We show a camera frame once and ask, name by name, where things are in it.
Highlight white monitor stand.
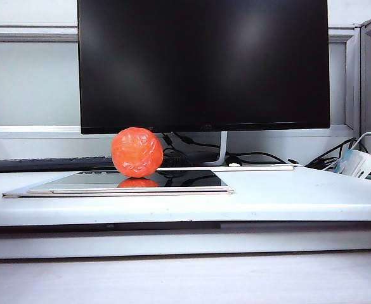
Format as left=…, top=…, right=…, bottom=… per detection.
left=157, top=130, right=296, bottom=172

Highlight black computer monitor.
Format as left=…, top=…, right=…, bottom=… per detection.
left=76, top=0, right=331, bottom=135

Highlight white flat tablet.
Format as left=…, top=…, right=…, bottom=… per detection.
left=1, top=169, right=235, bottom=199

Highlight thin white charger cable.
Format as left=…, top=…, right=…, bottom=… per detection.
left=351, top=131, right=371, bottom=158

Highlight black cables by adapter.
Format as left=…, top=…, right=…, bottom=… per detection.
left=303, top=137, right=358, bottom=172

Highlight white adapter box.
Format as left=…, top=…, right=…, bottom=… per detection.
left=339, top=149, right=371, bottom=179

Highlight blue white packet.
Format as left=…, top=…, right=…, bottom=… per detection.
left=332, top=148, right=355, bottom=174

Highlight black keyboard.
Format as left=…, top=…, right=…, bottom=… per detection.
left=0, top=155, right=117, bottom=174

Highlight orange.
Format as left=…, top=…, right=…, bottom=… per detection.
left=110, top=126, right=164, bottom=178

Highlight grey partition frame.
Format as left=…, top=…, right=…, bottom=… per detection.
left=327, top=15, right=371, bottom=140

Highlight black cable bundle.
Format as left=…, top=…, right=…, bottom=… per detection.
left=159, top=132, right=300, bottom=168

